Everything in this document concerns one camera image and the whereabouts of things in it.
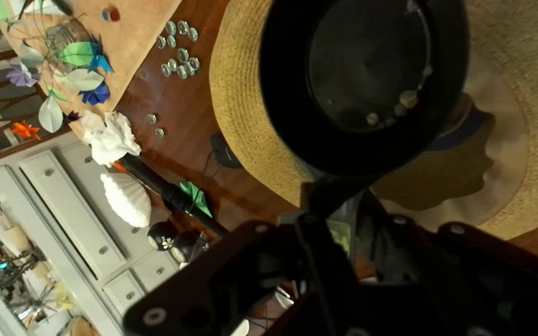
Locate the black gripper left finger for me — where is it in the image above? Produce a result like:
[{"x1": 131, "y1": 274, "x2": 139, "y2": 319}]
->
[{"x1": 122, "y1": 213, "x2": 359, "y2": 336}]

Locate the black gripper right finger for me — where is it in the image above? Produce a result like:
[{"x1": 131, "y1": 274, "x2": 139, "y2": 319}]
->
[{"x1": 357, "y1": 213, "x2": 538, "y2": 336}]

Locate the black measuring cup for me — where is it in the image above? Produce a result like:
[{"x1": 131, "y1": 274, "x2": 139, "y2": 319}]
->
[{"x1": 258, "y1": 0, "x2": 473, "y2": 220}]

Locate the small shiny glass cup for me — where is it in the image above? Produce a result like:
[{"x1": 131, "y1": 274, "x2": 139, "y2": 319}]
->
[{"x1": 146, "y1": 218, "x2": 211, "y2": 267}]

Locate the green origami crane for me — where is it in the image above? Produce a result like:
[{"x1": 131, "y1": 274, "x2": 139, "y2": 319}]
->
[{"x1": 178, "y1": 179, "x2": 215, "y2": 220}]

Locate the long black rod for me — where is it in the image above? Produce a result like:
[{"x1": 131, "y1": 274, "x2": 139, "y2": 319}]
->
[{"x1": 116, "y1": 153, "x2": 230, "y2": 237}]

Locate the wooden bowl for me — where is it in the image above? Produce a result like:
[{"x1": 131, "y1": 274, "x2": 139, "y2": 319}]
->
[{"x1": 208, "y1": 0, "x2": 538, "y2": 242}]

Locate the white glass-door cabinet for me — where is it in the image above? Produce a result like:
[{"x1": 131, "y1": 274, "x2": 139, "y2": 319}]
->
[{"x1": 0, "y1": 132, "x2": 182, "y2": 336}]

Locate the white crumpled cloth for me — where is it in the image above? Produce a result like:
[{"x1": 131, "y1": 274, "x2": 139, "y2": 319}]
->
[{"x1": 81, "y1": 110, "x2": 144, "y2": 168}]

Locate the dark blue origami flower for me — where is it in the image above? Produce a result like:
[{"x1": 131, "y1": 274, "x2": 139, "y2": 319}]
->
[{"x1": 79, "y1": 80, "x2": 112, "y2": 106}]

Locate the white paper leaf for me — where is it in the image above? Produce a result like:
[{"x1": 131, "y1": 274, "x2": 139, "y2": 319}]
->
[
  {"x1": 62, "y1": 67, "x2": 107, "y2": 93},
  {"x1": 36, "y1": 93, "x2": 66, "y2": 136}
]

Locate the small blue origami piece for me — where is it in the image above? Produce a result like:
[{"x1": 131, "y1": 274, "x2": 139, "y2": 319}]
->
[{"x1": 90, "y1": 52, "x2": 116, "y2": 74}]

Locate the orange origami piece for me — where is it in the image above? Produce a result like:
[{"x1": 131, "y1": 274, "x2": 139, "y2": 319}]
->
[{"x1": 10, "y1": 119, "x2": 43, "y2": 142}]

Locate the green origami leaf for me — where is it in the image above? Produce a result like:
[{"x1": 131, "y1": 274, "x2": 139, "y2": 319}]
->
[{"x1": 56, "y1": 39, "x2": 105, "y2": 71}]

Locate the orange glass bead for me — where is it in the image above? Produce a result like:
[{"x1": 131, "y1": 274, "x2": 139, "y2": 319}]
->
[{"x1": 101, "y1": 3, "x2": 124, "y2": 24}]

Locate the purple origami flower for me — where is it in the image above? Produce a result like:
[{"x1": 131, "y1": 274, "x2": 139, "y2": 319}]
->
[{"x1": 4, "y1": 59, "x2": 41, "y2": 89}]

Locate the thin wire basket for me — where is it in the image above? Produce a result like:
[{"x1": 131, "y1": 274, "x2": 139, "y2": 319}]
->
[{"x1": 43, "y1": 17, "x2": 92, "y2": 56}]

